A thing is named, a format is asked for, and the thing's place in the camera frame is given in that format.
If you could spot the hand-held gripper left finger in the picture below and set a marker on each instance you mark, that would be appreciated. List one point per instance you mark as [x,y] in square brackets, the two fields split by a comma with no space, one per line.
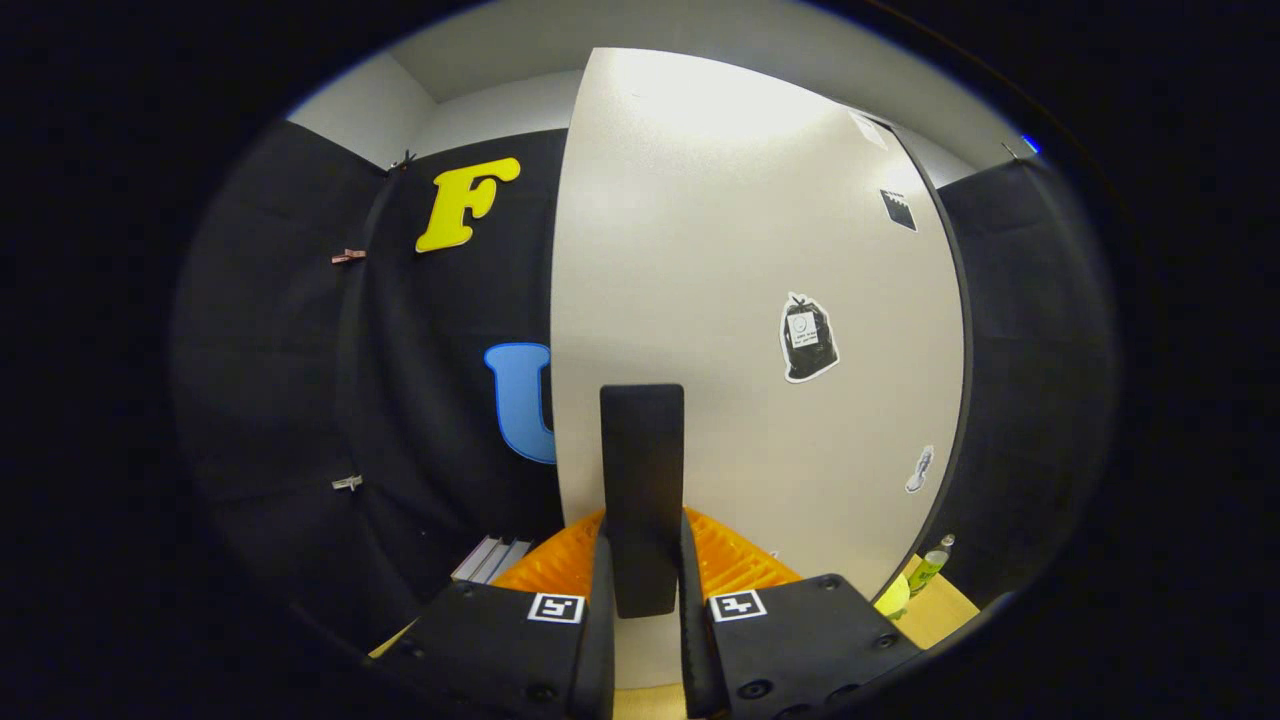
[597,650]

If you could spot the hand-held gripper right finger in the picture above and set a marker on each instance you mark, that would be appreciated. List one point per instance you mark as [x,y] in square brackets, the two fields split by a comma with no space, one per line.
[692,650]

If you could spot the blue grey book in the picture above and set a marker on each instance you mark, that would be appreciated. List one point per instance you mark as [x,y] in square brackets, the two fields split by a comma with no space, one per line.
[510,560]

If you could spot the yellow plush toy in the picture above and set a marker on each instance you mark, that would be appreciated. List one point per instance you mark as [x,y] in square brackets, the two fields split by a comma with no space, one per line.
[893,597]

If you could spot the green plastic bottle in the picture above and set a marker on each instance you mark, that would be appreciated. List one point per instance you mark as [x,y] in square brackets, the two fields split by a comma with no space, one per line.
[930,565]

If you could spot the silver metal clip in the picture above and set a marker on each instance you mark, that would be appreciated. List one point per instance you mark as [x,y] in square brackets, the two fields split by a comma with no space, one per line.
[347,483]

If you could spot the black backdrop cloth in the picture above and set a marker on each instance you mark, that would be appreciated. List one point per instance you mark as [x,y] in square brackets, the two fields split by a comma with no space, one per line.
[270,380]

